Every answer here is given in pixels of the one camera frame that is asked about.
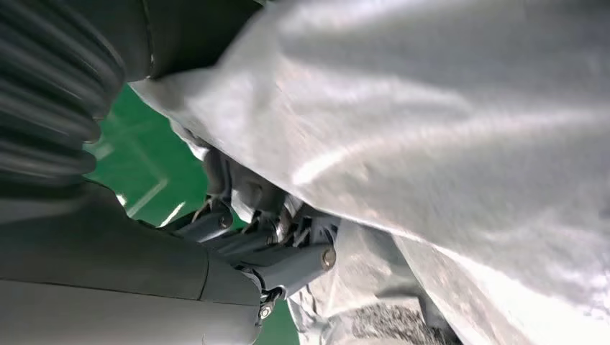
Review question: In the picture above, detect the green conveyor belt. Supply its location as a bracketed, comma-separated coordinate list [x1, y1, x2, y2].
[83, 83, 300, 345]

